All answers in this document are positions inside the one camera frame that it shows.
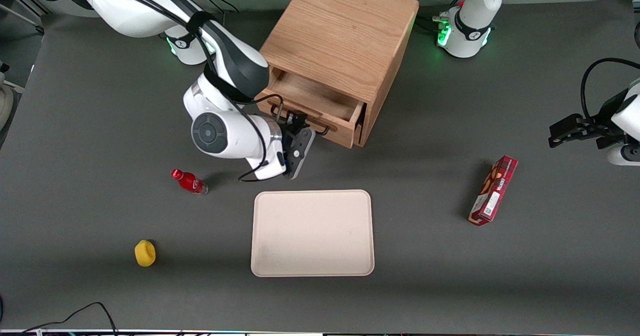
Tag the aluminium frame rail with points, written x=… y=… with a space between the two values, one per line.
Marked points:
x=20 y=11

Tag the beige rectangular tray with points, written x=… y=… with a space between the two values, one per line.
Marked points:
x=312 y=233

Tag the red snack box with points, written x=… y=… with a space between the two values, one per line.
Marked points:
x=494 y=191

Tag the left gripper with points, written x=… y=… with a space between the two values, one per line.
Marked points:
x=591 y=127

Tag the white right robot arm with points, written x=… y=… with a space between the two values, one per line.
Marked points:
x=125 y=6

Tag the yellow lemon toy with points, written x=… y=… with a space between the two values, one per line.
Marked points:
x=145 y=254

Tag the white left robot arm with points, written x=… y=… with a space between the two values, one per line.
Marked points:
x=475 y=11

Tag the red soda bottle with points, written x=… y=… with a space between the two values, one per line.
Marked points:
x=190 y=181

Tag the white round stand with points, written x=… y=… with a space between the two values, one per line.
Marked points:
x=5 y=101

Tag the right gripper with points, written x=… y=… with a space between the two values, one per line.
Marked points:
x=292 y=127

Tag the wooden drawer cabinet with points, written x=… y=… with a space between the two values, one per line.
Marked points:
x=345 y=26

